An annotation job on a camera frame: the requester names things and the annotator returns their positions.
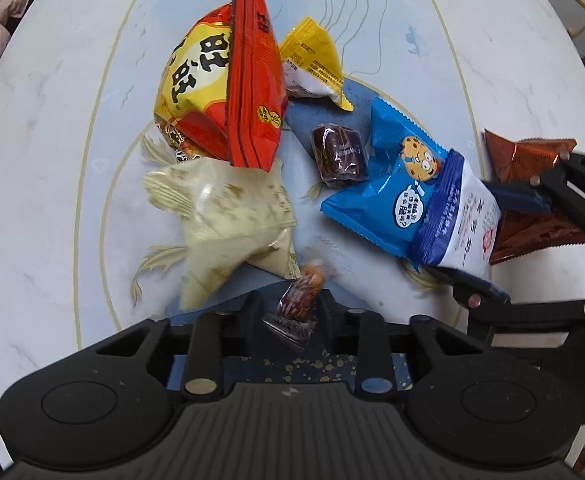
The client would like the yellow candy packet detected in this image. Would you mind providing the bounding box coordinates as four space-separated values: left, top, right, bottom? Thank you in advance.
278 16 354 112

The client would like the cream snack packet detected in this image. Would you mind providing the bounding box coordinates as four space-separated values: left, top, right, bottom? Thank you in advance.
142 157 301 311

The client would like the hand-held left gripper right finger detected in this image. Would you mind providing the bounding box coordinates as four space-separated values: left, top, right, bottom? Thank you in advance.
320 292 483 398

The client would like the reddish brown snack packet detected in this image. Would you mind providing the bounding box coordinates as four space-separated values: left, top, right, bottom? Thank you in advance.
483 129 585 266

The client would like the dark brown wrapped candy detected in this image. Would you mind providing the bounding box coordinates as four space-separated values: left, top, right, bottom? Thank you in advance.
310 122 369 190

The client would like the blue cookie packet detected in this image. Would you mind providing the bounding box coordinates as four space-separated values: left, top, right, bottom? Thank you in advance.
320 97 502 281

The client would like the clear nut candy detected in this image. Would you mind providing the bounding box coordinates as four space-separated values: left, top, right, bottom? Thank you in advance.
262 260 323 356

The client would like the red yellow snack packet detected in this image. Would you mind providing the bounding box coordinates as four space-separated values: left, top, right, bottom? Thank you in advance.
153 0 288 171

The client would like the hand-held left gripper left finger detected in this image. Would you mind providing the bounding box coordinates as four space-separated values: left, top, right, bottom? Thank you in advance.
82 292 269 400

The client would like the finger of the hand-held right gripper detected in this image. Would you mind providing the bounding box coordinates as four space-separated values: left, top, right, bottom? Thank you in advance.
487 150 585 261
423 265 585 322

